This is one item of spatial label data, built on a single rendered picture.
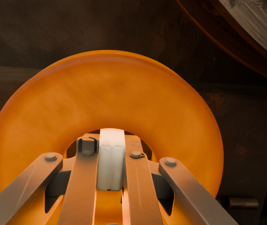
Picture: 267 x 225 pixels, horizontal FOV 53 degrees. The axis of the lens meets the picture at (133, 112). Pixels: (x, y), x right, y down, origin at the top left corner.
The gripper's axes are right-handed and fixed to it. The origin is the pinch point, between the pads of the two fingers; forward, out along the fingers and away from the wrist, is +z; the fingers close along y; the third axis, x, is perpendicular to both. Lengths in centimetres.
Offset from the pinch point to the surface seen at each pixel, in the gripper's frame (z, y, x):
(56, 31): 12.5, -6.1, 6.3
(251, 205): 4.9, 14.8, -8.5
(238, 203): 5.0, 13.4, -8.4
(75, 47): 12.4, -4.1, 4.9
